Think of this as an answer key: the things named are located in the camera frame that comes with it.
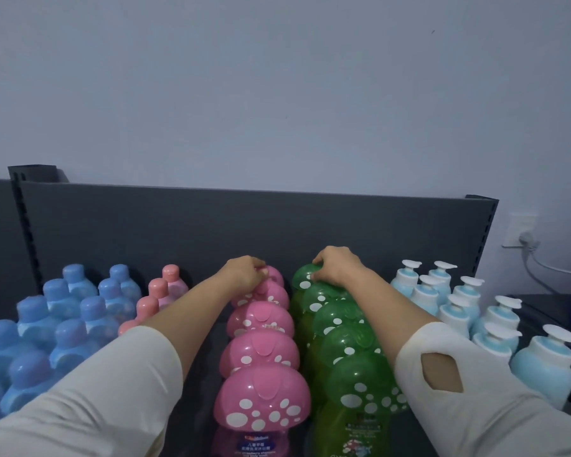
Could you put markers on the person's right hand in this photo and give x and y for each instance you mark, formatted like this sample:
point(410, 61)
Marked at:
point(339, 265)

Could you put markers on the white wall outlet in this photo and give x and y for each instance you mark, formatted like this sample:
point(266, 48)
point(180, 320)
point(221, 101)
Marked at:
point(513, 226)

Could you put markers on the pink mushroom cap bottle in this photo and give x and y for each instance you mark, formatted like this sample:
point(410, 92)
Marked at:
point(259, 353)
point(277, 276)
point(261, 399)
point(259, 319)
point(272, 297)

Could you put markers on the person's left forearm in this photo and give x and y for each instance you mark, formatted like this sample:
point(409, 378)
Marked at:
point(123, 361)

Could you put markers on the green mushroom cap bottle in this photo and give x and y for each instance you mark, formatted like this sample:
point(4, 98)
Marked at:
point(338, 316)
point(361, 386)
point(301, 281)
point(350, 342)
point(321, 300)

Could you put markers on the person's right fingers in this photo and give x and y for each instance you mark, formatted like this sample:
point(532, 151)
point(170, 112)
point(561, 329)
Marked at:
point(318, 270)

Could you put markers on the person's right forearm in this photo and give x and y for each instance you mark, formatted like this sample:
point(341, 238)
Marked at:
point(461, 390)

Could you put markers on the pink round cap bottle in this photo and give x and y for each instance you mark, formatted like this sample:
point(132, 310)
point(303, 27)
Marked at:
point(145, 309)
point(157, 290)
point(127, 327)
point(171, 276)

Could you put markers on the dark grey shelf upright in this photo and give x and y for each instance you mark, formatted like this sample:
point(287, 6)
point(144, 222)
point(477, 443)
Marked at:
point(19, 185)
point(485, 233)

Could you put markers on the group of white pump bottles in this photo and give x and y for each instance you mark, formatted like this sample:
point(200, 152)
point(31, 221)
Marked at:
point(492, 323)

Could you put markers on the person's left fingers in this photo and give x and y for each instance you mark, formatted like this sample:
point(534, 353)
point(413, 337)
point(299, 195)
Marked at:
point(260, 275)

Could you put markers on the person's left hand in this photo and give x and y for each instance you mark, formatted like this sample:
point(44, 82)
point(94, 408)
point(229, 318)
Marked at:
point(241, 276)

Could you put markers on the group of blue cap bottles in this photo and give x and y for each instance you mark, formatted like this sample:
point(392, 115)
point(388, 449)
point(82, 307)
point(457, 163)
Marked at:
point(38, 328)

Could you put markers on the dark grey shelf back panel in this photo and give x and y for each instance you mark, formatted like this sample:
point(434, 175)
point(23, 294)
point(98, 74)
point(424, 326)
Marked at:
point(247, 223)

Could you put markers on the white power plug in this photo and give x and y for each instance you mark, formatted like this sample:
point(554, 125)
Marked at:
point(529, 242)

